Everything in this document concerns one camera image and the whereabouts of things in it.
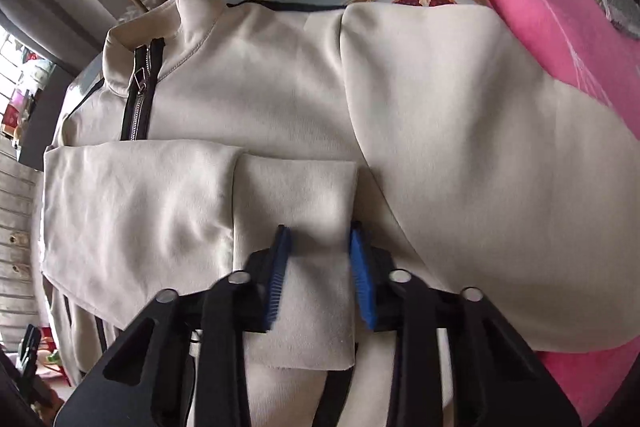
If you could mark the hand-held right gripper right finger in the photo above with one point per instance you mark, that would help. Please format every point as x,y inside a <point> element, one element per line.
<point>362,282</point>

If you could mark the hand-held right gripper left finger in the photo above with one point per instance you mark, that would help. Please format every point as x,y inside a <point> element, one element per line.
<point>277,279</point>

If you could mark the beige zip jacket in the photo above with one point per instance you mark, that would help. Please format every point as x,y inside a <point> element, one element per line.
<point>260,107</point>

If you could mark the dark grey cabinet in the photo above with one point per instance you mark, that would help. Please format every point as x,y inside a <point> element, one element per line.
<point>45,112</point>

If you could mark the pink floral blanket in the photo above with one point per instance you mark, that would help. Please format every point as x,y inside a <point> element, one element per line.
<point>525,2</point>

